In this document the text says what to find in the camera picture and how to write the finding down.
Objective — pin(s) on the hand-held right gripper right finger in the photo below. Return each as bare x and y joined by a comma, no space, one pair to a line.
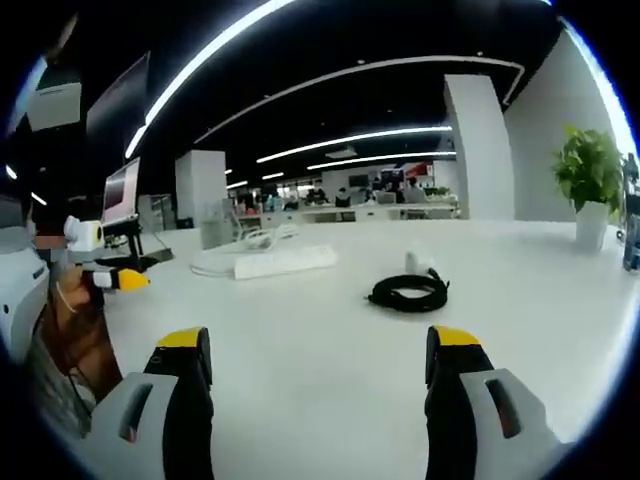
450,400

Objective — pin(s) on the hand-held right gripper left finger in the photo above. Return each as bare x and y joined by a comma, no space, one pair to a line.
187,400

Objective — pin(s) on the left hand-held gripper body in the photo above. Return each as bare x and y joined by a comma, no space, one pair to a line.
87,236

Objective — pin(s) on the white charger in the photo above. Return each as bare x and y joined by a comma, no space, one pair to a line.
417,260

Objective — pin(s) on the white power strip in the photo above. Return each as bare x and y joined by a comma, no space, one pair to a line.
285,261

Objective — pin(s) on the white desk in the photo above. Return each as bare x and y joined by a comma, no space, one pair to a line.
320,350

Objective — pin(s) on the long ceiling light strip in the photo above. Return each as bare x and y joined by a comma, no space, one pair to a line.
200,65

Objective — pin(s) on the person's left hand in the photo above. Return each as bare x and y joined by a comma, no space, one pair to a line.
75,295

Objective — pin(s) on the black monitor stand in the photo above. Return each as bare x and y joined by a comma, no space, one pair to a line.
131,240

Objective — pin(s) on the computer monitor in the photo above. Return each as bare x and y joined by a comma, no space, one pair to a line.
121,192

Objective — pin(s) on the clear acrylic box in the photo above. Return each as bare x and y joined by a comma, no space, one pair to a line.
217,227

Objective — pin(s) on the long white office counter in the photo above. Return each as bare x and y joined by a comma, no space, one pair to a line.
350,214

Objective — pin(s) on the white plant pot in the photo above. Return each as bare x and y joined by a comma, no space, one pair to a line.
591,225

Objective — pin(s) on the dark equipment stand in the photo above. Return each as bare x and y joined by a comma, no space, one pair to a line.
631,215

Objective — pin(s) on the green potted plant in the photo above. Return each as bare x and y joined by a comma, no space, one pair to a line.
590,167

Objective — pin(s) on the large dark wall screen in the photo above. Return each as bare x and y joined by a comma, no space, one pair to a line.
119,100

